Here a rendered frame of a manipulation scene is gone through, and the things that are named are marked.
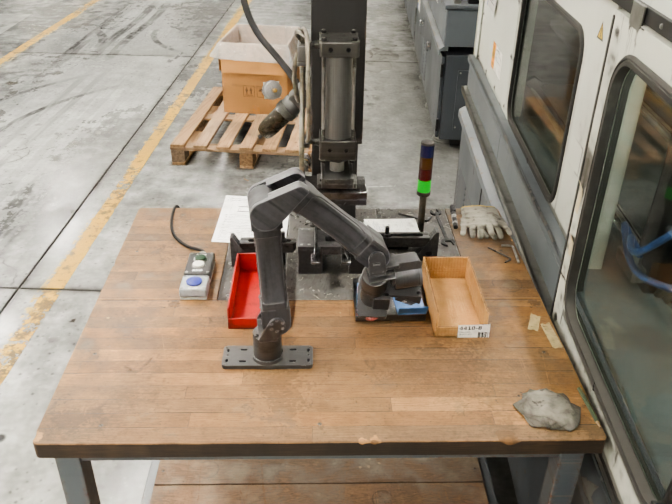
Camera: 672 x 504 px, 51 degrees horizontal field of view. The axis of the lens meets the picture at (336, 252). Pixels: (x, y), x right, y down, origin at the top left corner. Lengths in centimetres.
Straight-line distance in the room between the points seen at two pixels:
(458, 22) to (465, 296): 316
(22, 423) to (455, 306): 178
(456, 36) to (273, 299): 353
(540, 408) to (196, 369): 73
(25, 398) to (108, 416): 154
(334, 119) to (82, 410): 85
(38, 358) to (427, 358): 200
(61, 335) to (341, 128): 197
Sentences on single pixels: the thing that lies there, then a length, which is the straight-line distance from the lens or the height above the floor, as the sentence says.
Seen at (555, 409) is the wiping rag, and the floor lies 92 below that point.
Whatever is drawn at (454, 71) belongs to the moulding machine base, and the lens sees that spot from 487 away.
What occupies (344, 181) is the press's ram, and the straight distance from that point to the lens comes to 175.
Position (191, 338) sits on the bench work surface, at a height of 90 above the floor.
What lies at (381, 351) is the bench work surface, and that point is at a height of 90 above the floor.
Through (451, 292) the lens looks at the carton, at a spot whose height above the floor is 91.
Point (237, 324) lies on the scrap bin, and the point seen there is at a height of 91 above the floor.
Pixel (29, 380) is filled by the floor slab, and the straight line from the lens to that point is 314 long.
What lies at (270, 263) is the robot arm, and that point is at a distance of 143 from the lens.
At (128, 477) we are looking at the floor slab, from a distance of 264.
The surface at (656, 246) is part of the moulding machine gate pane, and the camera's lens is 138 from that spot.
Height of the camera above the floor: 192
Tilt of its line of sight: 31 degrees down
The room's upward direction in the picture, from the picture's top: 1 degrees clockwise
